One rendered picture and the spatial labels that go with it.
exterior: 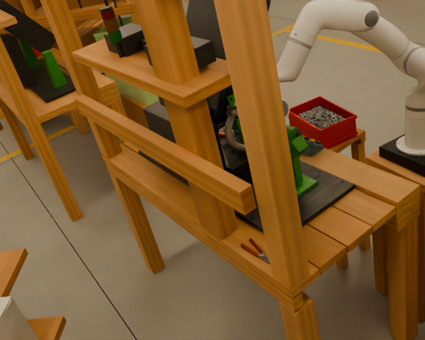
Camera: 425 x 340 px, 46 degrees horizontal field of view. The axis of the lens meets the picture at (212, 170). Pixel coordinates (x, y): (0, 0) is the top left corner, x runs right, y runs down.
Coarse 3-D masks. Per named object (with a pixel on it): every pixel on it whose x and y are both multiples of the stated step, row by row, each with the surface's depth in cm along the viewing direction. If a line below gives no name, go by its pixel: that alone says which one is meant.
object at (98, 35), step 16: (16, 0) 473; (32, 0) 494; (80, 0) 454; (96, 0) 451; (112, 0) 448; (128, 0) 434; (32, 16) 469; (80, 16) 451; (96, 16) 447; (0, 32) 485; (80, 32) 497; (96, 32) 470; (32, 48) 498; (0, 112) 552; (0, 128) 570
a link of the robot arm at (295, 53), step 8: (288, 40) 175; (296, 40) 173; (288, 48) 175; (296, 48) 173; (304, 48) 173; (288, 56) 175; (296, 56) 174; (304, 56) 175; (280, 64) 177; (288, 64) 175; (296, 64) 175; (280, 72) 175; (288, 72) 176; (296, 72) 176; (280, 80) 176; (288, 80) 178
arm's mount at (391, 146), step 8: (400, 136) 222; (384, 144) 219; (392, 144) 218; (384, 152) 217; (392, 152) 212; (400, 152) 210; (392, 160) 214; (400, 160) 210; (408, 160) 206; (416, 160) 203; (424, 160) 202; (408, 168) 208; (416, 168) 204; (424, 168) 200; (424, 176) 202
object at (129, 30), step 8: (128, 24) 204; (136, 24) 201; (128, 32) 194; (136, 32) 192; (128, 40) 191; (136, 40) 193; (112, 48) 200; (128, 48) 192; (136, 48) 194; (128, 56) 193
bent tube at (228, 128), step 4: (228, 116) 205; (232, 116) 205; (228, 120) 205; (232, 120) 205; (228, 124) 204; (232, 124) 205; (228, 128) 204; (228, 132) 205; (228, 136) 205; (232, 136) 206; (228, 140) 206; (232, 140) 206; (232, 144) 206; (236, 144) 207; (240, 144) 208; (236, 148) 208; (240, 148) 208; (244, 148) 209
